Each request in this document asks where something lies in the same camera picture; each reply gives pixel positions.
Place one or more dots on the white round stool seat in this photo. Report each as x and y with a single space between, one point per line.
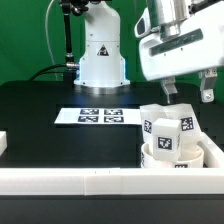
188 159

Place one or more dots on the white sheet with markers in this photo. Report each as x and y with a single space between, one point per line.
99 116

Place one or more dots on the black camera stand pole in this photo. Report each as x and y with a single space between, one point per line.
77 7

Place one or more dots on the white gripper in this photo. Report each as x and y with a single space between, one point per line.
200 46

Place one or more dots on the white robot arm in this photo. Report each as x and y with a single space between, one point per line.
165 18

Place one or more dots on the white U-shaped fence wall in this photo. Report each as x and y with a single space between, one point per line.
119 181

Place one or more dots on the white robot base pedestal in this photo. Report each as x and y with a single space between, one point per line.
102 65

